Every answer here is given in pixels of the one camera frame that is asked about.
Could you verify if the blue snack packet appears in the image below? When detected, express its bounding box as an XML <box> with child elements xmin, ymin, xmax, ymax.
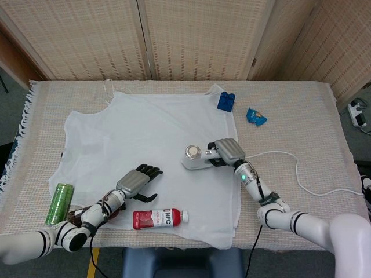
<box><xmin>246</xmin><ymin>107</ymin><xmax>268</xmax><ymax>127</ymax></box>

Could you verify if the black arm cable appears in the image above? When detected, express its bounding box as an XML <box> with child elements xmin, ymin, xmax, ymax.
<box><xmin>88</xmin><ymin>215</ymin><xmax>110</xmax><ymax>278</ymax></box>
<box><xmin>247</xmin><ymin>225</ymin><xmax>263</xmax><ymax>278</ymax></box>

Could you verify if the beige woven tablecloth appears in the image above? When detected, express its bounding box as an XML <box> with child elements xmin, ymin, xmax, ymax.
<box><xmin>0</xmin><ymin>79</ymin><xmax>366</xmax><ymax>251</ymax></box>

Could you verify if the green drink can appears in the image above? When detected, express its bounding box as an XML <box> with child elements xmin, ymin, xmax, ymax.
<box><xmin>46</xmin><ymin>182</ymin><xmax>75</xmax><ymax>226</ymax></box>

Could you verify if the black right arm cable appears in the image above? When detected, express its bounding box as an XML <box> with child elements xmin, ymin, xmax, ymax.
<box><xmin>247</xmin><ymin>225</ymin><xmax>263</xmax><ymax>278</ymax></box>

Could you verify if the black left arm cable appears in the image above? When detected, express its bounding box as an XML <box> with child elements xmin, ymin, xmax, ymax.
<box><xmin>88</xmin><ymin>215</ymin><xmax>110</xmax><ymax>278</ymax></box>

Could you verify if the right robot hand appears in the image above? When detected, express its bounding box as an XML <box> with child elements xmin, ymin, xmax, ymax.
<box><xmin>206</xmin><ymin>138</ymin><xmax>246</xmax><ymax>169</ymax></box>

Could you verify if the white power strip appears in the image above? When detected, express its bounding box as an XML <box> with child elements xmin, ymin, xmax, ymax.
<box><xmin>347</xmin><ymin>99</ymin><xmax>371</xmax><ymax>129</ymax></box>

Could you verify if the yellow floor tape strip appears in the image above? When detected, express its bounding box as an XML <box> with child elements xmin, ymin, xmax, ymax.
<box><xmin>86</xmin><ymin>248</ymin><xmax>100</xmax><ymax>278</ymax></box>

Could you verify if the brown tea bottle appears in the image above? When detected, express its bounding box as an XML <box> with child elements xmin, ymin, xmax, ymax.
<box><xmin>67</xmin><ymin>203</ymin><xmax>123</xmax><ymax>230</ymax></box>

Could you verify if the beige woven folding screen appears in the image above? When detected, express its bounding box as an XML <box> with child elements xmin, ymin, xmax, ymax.
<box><xmin>0</xmin><ymin>0</ymin><xmax>371</xmax><ymax>109</ymax></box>

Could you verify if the blue toy brick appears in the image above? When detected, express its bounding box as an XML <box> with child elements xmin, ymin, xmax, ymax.
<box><xmin>216</xmin><ymin>91</ymin><xmax>236</xmax><ymax>113</ymax></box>

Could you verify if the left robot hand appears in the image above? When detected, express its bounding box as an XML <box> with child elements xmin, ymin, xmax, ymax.
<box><xmin>115</xmin><ymin>163</ymin><xmax>164</xmax><ymax>203</ymax></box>

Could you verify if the red NFC juice bottle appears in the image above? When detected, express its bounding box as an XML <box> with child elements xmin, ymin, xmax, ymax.
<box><xmin>133</xmin><ymin>207</ymin><xmax>190</xmax><ymax>231</ymax></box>

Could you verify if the white sleeveless shirt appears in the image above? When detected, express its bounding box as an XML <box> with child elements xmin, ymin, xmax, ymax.
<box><xmin>49</xmin><ymin>83</ymin><xmax>242</xmax><ymax>250</ymax></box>

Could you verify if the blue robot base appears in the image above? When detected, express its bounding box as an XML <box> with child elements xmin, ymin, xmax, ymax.
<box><xmin>121</xmin><ymin>248</ymin><xmax>244</xmax><ymax>278</ymax></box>

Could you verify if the black and white shoe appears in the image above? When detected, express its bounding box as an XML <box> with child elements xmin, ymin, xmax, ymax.
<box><xmin>361</xmin><ymin>175</ymin><xmax>371</xmax><ymax>210</ymax></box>

